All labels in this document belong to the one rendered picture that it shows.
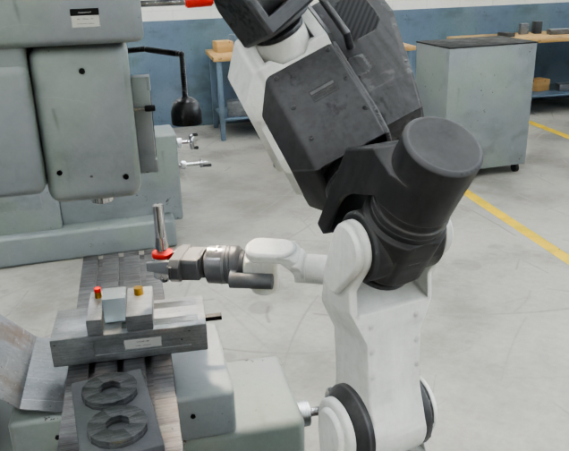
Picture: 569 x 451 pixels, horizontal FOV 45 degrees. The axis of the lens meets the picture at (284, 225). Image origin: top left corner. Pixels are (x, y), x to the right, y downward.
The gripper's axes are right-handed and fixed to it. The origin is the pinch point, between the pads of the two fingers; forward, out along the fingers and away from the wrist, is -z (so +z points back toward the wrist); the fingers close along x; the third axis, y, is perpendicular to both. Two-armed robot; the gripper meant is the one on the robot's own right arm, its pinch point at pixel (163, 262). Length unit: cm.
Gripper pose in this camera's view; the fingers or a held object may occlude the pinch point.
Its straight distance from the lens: 159.6
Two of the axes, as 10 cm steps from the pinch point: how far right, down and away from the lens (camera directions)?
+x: -1.6, 3.5, -9.2
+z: 9.9, 0.2, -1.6
